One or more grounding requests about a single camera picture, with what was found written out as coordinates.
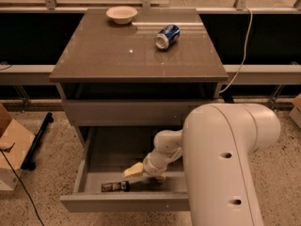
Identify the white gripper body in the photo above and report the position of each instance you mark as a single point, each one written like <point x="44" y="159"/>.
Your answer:
<point x="149" y="167"/>

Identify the black rxbar chocolate wrapper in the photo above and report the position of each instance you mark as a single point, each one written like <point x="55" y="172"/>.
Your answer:
<point x="117" y="186"/>

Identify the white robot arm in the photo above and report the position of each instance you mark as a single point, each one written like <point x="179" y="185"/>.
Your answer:
<point x="214" y="145"/>

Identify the open grey middle drawer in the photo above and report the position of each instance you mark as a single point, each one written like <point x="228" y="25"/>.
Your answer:
<point x="108" y="152"/>

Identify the closed grey upper drawer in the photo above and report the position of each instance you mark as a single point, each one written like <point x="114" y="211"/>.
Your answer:
<point x="129" y="112"/>

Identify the grey drawer cabinet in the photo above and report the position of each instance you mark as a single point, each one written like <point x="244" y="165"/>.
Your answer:
<point x="107" y="61"/>

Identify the black stand foot right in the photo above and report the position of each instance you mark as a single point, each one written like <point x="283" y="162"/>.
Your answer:
<point x="228" y="99"/>

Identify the black stand foot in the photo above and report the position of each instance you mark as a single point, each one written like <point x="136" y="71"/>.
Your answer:
<point x="228" y="99"/>
<point x="28" y="163"/>

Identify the black stand foot left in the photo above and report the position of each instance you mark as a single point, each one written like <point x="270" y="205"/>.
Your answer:
<point x="28" y="163"/>

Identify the cardboard box left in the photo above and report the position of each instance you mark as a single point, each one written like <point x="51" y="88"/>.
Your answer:
<point x="15" y="142"/>

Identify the cardboard box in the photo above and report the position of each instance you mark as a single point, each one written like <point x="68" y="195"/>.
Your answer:
<point x="15" y="142"/>
<point x="295" y="114"/>

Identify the blue soda can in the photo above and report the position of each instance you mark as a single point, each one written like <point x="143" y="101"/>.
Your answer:
<point x="167" y="36"/>

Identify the cardboard box right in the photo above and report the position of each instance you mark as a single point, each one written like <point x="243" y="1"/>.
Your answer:
<point x="295" y="114"/>

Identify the white paper bowl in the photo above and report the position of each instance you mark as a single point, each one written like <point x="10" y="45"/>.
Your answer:
<point x="122" y="14"/>

